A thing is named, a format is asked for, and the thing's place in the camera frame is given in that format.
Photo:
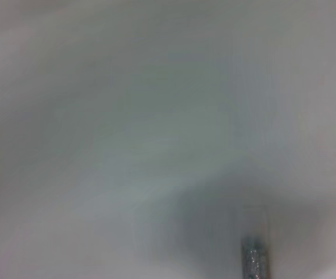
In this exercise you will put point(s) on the grey marker pen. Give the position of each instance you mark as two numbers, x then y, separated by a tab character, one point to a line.
253	255

